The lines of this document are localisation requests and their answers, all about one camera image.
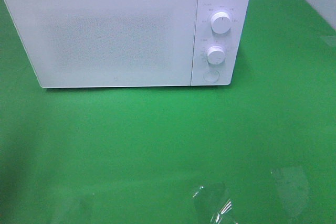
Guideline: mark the round door release button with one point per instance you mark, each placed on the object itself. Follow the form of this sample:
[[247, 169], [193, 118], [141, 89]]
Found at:
[[211, 76]]

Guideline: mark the white microwave door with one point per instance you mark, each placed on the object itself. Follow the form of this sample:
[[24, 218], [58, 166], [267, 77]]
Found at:
[[107, 43]]

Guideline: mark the lower white microwave knob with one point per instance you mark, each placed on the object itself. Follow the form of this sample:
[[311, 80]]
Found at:
[[215, 55]]

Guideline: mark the white microwave knob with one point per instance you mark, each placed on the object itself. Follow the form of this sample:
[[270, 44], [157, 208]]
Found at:
[[221, 22], [215, 55]]

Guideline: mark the upper white microwave knob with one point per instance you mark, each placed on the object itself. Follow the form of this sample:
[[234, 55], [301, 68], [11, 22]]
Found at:
[[221, 22]]

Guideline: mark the green table mat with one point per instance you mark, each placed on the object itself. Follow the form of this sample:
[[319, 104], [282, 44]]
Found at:
[[264, 145]]

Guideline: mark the white microwave oven body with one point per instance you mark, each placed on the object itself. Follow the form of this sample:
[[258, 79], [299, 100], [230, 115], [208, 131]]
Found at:
[[223, 1]]

